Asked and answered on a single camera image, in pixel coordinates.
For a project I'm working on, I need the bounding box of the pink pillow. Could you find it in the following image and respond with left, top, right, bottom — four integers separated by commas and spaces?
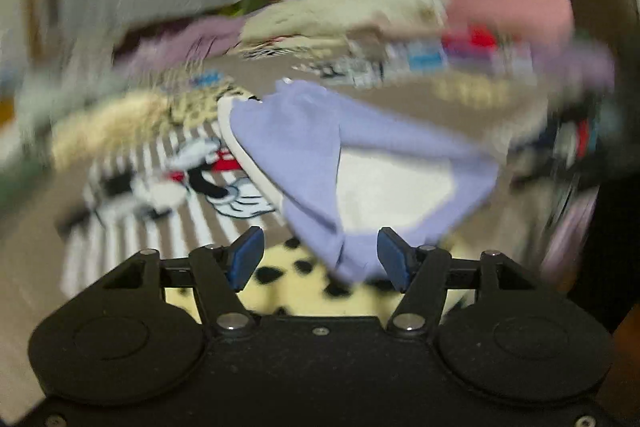
447, 0, 575, 45

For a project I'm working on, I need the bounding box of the cartoon mouse printed blanket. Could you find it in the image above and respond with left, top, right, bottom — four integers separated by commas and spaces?
0, 32, 556, 323

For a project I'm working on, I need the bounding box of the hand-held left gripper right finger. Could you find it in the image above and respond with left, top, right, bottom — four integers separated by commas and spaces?
377, 227, 542, 340

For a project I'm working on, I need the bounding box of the lavender and white shirt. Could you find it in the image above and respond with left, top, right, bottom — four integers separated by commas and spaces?
217, 78, 501, 284

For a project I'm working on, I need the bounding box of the purple duvet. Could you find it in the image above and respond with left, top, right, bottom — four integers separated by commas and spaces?
114, 16, 247, 75

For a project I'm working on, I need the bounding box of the cream duvet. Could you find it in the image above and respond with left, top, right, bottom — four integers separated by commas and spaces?
239, 0, 453, 45

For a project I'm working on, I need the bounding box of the red folded garment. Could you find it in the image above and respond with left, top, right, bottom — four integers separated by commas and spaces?
442, 26, 498, 54

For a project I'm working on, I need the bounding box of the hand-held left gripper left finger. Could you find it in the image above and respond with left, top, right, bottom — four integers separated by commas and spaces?
95, 227, 265, 339

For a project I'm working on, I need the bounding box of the lavender folded garment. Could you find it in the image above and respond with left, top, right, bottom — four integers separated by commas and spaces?
527, 44, 617, 90

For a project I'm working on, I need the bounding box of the cream folded garment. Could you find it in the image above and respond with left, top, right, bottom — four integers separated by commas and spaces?
49, 93, 177, 168

